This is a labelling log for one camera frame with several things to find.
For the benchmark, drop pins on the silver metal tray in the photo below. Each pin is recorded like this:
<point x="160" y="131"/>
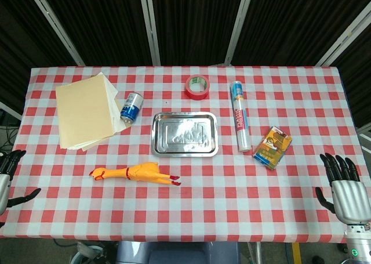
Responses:
<point x="184" y="134"/>

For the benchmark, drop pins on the white bucket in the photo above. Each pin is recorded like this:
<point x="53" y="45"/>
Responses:
<point x="87" y="253"/>

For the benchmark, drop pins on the red tape roll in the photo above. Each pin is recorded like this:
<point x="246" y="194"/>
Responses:
<point x="196" y="93"/>

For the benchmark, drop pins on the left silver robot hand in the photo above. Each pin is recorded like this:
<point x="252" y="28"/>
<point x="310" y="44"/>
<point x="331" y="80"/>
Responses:
<point x="5" y="185"/>

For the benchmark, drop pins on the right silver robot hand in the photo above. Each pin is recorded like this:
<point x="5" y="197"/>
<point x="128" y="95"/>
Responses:
<point x="349" y="198"/>

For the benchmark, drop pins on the red white checkered tablecloth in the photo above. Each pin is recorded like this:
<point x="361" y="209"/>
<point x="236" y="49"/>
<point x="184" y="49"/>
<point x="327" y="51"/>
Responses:
<point x="203" y="206"/>

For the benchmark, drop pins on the black pleated curtain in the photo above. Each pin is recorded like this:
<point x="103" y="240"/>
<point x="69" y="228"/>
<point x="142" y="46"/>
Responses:
<point x="197" y="20"/>

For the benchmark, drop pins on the stack of manila paper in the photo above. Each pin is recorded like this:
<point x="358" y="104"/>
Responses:
<point x="85" y="113"/>

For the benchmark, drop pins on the plastic food wrap roll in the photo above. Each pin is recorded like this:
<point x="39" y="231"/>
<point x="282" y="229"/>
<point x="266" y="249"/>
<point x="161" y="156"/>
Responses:
<point x="241" y="116"/>

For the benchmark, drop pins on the yellow rubber chicken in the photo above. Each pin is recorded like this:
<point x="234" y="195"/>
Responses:
<point x="145" y="172"/>

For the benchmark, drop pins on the colourful snack box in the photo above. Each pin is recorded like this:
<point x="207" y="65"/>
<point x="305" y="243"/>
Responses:
<point x="272" y="148"/>

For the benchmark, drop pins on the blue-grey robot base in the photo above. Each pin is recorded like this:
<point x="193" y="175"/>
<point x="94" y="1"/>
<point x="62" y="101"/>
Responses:
<point x="176" y="253"/>

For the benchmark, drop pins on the white frame post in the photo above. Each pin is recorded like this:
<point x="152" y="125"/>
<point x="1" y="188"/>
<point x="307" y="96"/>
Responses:
<point x="55" y="26"/>
<point x="239" y="26"/>
<point x="345" y="37"/>
<point x="150" y="26"/>

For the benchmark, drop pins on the blue white drink can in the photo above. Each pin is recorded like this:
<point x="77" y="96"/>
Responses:
<point x="131" y="107"/>

